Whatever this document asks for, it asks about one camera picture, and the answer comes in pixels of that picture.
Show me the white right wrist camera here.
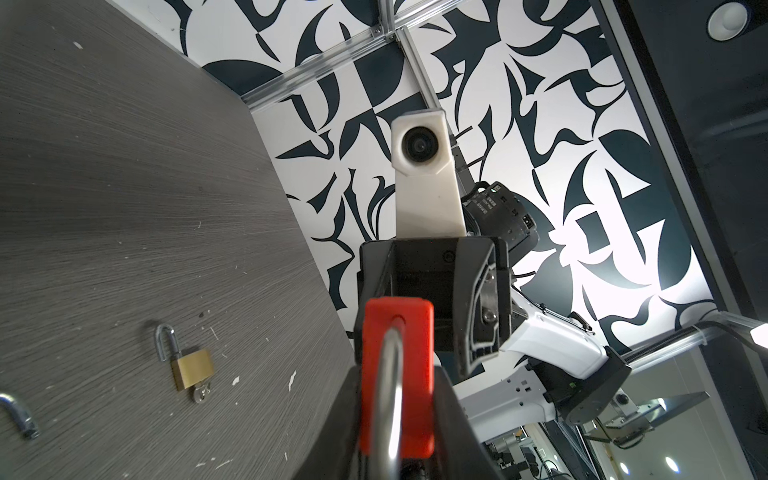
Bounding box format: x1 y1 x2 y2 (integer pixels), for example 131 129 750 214
391 109 467 239

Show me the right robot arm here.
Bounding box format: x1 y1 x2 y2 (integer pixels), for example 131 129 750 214
358 182 631 441

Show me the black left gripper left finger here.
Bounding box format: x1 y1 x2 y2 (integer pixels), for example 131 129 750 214
293 365 361 479

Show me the red safety padlock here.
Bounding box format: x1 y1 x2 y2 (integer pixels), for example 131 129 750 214
360 296 435 479

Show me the blue padlock middle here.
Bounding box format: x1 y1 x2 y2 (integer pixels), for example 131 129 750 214
0 392 40 440

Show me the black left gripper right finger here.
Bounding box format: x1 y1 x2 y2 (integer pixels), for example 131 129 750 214
433 366 502 479

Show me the brass padlock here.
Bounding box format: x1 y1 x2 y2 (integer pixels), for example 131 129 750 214
154 323 214 404

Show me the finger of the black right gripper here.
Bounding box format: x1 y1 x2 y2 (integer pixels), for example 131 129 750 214
455 236 510 378

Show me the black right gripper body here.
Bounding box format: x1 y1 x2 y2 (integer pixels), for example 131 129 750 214
352 237 513 364

